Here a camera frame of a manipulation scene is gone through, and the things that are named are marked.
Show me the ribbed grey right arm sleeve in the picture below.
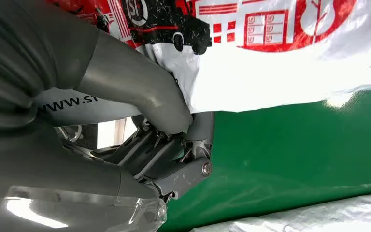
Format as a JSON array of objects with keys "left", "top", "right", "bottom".
[{"left": 0, "top": 0, "right": 100, "bottom": 130}]

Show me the green conveyor belt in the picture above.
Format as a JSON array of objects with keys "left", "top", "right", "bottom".
[{"left": 158, "top": 88, "right": 371, "bottom": 232}]

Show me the silver grey plastic parcel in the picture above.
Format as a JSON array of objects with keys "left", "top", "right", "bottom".
[{"left": 188, "top": 191, "right": 371, "bottom": 232}]

